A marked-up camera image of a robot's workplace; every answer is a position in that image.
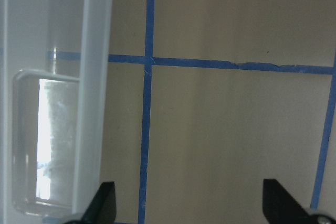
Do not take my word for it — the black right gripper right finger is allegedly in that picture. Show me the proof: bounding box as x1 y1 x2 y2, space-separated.
262 179 335 224

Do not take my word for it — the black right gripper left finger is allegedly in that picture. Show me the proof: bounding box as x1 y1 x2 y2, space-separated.
63 182 117 224

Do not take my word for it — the clear plastic box lid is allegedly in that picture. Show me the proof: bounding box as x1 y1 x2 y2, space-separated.
1 0 112 223

